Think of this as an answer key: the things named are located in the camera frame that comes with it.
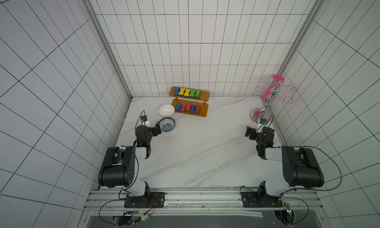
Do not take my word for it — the yellow eraser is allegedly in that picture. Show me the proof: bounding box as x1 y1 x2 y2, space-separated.
184 89 191 97
178 88 186 96

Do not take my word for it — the green eraser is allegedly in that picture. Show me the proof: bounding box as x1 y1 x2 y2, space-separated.
195 90 201 98
189 89 196 98

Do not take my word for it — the blue eraser top shelf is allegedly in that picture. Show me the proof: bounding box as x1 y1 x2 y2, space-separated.
173 87 181 95

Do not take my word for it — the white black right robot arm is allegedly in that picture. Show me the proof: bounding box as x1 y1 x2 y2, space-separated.
240 126 324 208

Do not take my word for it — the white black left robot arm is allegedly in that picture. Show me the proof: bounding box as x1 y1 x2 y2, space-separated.
98 123 161 207

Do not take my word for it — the wooden two-tier shelf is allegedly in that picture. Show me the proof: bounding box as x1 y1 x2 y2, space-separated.
169 86 210 117

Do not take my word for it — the blue patterned ceramic bowl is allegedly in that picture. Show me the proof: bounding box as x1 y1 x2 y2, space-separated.
159 117 176 133

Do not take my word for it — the white ceramic bowl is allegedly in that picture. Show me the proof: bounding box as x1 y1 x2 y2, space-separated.
158 104 175 118

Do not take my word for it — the blue eraser bottom left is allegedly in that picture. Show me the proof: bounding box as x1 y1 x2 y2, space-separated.
175 103 182 111

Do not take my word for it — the red eraser bottom left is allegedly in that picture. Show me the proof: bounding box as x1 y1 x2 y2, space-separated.
180 104 187 112

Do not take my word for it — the blue eraser bottom right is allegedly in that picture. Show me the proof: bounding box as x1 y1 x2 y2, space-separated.
190 105 197 114

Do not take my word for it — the chrome pink cup stand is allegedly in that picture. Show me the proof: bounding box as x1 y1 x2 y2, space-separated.
249 75 298 124

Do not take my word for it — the red eraser bottom right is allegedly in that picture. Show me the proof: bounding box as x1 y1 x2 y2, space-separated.
195 105 201 114

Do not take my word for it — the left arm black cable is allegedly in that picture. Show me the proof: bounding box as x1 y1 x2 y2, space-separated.
98 110 156 226

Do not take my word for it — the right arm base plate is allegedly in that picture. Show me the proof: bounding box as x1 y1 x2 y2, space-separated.
240 192 283 208

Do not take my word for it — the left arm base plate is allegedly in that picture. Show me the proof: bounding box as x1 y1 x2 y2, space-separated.
124 192 166 209

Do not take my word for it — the aluminium mounting rail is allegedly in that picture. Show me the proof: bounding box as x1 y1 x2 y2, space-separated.
84 187 323 217

